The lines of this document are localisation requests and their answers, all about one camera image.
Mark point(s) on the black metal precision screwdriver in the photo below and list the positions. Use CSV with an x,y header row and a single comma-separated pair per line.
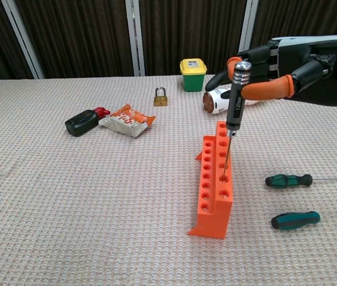
x,y
236,110

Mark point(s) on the grey partition post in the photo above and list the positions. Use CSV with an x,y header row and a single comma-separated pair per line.
x,y
135,38
250,24
22,38

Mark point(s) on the orange and white snack packet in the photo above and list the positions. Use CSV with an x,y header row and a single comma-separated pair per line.
x,y
127,122

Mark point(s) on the black bottle with red cap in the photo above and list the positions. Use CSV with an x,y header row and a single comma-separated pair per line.
x,y
80,123

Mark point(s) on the green tub with yellow lid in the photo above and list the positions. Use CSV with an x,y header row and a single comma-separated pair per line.
x,y
193,80

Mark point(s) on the orange perforated block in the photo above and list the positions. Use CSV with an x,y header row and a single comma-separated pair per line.
x,y
213,214

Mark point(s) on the pink woven tablecloth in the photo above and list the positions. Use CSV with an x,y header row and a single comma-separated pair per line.
x,y
82,193

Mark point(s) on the white labelled bottle, yellow cap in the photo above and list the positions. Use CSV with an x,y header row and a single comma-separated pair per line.
x,y
216,102

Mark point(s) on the green and black screwdriver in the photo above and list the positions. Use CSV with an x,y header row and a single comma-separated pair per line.
x,y
287,180

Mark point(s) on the brass padlock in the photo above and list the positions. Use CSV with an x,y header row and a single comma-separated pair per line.
x,y
160,100

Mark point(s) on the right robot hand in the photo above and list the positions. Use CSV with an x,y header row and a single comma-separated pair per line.
x,y
314,59

